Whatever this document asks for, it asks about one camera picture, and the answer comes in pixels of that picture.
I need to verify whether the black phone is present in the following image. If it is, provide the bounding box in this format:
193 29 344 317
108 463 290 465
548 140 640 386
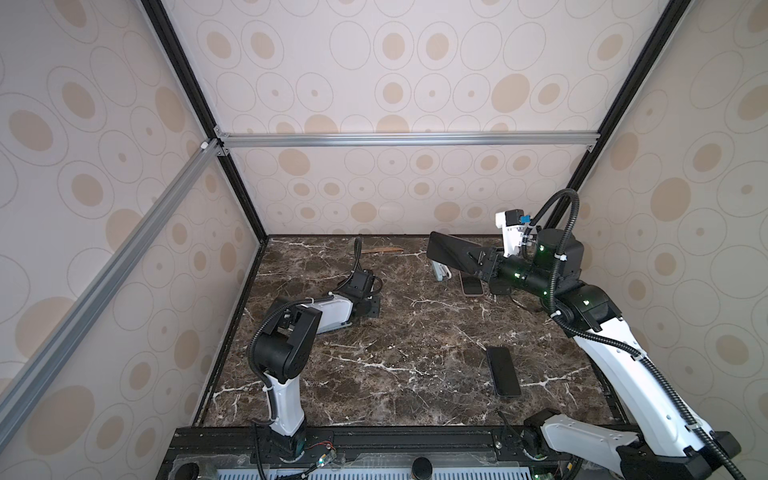
426 231 493 278
486 346 522 398

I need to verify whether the pink phone case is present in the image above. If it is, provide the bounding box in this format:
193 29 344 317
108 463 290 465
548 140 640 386
460 272 484 297

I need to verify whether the black phone case horizontal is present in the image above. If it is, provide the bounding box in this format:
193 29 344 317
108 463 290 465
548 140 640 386
488 278 513 296

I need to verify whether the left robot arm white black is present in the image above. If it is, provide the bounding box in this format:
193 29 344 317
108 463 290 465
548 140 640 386
247 269 383 438

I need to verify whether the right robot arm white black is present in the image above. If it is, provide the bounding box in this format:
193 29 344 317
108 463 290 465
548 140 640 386
455 224 744 479

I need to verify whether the brown wooden stick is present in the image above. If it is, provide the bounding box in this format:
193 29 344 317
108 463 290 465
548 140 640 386
362 247 405 254

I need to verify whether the small white blue box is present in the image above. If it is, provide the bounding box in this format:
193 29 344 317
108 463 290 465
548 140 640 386
431 261 452 282

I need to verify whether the black knob front centre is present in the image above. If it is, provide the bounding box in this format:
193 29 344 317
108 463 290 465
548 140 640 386
410 457 434 480

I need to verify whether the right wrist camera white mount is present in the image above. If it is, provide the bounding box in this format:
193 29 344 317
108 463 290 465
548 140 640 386
495 209 530 257

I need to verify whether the horizontal aluminium rail back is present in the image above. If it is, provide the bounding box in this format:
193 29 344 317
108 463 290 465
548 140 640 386
202 130 600 151

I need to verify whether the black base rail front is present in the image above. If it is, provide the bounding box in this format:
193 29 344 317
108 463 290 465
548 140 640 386
156 425 596 479

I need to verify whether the diagonal aluminium rail left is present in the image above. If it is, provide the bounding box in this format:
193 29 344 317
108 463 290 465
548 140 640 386
1 138 222 449

